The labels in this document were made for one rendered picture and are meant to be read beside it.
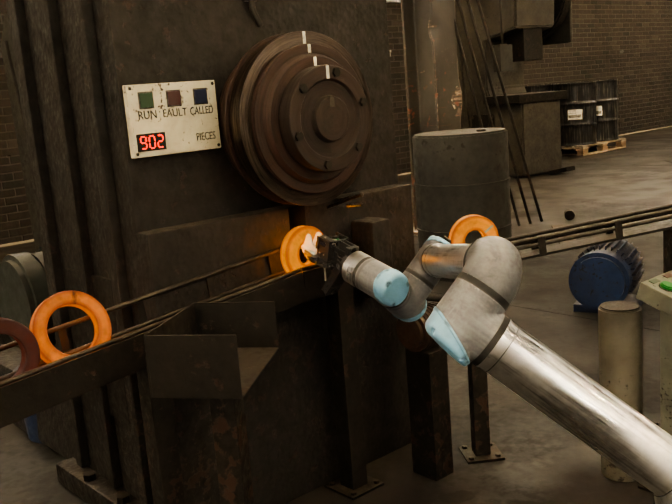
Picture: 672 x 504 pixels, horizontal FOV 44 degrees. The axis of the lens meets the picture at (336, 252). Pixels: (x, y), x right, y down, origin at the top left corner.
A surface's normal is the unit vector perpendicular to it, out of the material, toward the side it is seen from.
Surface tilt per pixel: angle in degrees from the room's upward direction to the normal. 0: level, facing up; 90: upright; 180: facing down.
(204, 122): 90
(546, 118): 90
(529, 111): 90
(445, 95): 90
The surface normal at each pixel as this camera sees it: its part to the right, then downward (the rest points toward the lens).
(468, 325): 0.00, -0.04
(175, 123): 0.66, 0.09
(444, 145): -0.44, 0.21
